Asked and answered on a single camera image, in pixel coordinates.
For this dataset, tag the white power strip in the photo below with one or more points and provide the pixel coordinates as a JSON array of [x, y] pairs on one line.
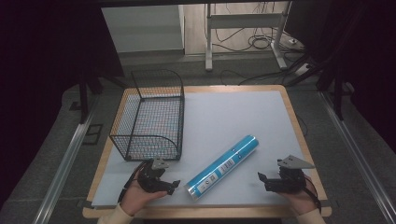
[[302, 69]]

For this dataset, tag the black floor plate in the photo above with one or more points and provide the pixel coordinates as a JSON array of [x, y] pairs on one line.
[[92, 133]]

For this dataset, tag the person's left hand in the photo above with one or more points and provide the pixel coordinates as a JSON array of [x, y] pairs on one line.
[[134, 199]]

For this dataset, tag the white panel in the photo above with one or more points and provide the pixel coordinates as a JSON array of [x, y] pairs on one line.
[[141, 28]]

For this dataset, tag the aluminium floor rail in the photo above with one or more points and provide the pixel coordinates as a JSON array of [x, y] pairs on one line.
[[358, 155], [62, 168]]

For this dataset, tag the person's right hand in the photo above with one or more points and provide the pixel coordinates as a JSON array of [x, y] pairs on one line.
[[303, 200]]

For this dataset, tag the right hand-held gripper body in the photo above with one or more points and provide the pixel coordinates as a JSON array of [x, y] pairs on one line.
[[289, 182]]

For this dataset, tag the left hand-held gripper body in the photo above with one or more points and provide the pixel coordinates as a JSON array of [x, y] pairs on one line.
[[152, 182]]

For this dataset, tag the black stand leg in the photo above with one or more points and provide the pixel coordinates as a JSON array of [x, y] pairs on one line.
[[83, 99], [338, 99]]

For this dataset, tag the black curtain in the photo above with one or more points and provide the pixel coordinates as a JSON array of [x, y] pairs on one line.
[[46, 62], [358, 46]]

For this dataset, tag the blue cylindrical tube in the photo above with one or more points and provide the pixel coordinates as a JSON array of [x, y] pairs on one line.
[[221, 167]]

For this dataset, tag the white metal stand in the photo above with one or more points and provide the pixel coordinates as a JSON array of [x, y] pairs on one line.
[[243, 21]]

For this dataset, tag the light grey table mat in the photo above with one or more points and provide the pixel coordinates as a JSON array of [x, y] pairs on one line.
[[224, 118]]

